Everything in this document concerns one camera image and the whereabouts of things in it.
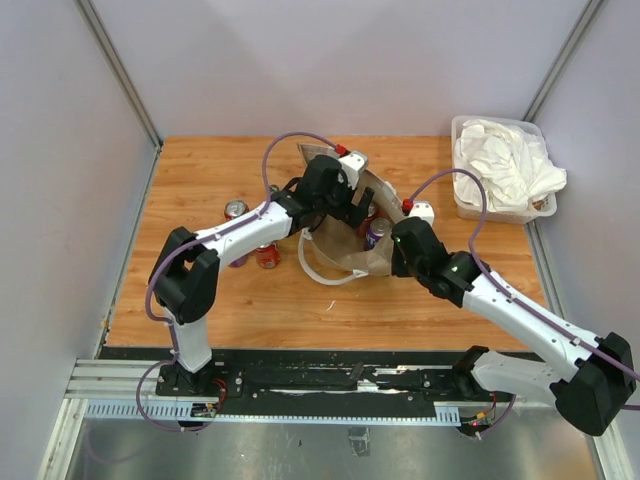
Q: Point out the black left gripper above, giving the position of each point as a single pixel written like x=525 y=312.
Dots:
x=351 y=213

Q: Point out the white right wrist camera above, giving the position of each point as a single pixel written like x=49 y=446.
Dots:
x=423 y=211

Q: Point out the aluminium rail frame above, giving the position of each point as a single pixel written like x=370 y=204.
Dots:
x=112 y=425

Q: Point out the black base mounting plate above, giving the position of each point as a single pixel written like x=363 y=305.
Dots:
x=248 y=371

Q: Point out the crumpled white cloth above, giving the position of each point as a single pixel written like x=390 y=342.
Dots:
x=505 y=165

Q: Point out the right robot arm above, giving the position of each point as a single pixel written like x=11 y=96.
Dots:
x=588 y=379

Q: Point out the white plastic basket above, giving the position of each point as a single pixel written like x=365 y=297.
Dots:
x=500 y=165

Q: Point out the purple soda can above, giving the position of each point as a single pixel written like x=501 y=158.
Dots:
x=377 y=229
x=240 y=261

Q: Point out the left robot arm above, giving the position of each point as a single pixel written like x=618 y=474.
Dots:
x=182 y=286

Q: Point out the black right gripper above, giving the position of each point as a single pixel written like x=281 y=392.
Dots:
x=398 y=269

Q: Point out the red Coke can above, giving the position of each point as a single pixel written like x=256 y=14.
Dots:
x=267 y=255
x=235 y=209
x=372 y=214

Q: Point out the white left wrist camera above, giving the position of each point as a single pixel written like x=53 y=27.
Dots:
x=353 y=164

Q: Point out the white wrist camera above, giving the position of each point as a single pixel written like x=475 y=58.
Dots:
x=353 y=164
x=423 y=211

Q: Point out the tan canvas tote bag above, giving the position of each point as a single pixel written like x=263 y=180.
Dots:
x=340 y=248

